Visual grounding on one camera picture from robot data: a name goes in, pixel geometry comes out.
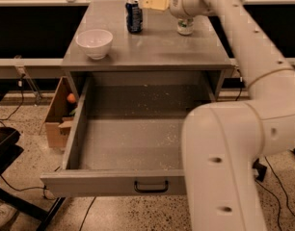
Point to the black chair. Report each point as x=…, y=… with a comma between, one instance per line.
x=22, y=178

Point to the black power adapter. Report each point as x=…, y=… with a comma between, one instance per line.
x=259, y=170

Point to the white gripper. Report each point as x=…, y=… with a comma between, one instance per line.
x=180, y=4

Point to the grey open drawer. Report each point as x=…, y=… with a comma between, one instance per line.
x=127, y=128

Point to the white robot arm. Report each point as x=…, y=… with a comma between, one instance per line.
x=221, y=140

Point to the white shoe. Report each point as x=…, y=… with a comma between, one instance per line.
x=7, y=212

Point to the black drawer handle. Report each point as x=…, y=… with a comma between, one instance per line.
x=151, y=188

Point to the orange fruit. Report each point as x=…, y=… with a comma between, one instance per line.
x=71, y=98

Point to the white ceramic bowl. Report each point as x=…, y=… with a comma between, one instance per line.
x=95, y=43

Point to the grey metal cabinet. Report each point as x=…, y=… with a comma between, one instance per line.
x=159, y=47

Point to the blue pepsi can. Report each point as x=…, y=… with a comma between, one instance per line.
x=134, y=17

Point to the green white soda can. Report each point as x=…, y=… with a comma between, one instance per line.
x=185, y=27

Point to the cardboard box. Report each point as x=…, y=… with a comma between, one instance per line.
x=59, y=116

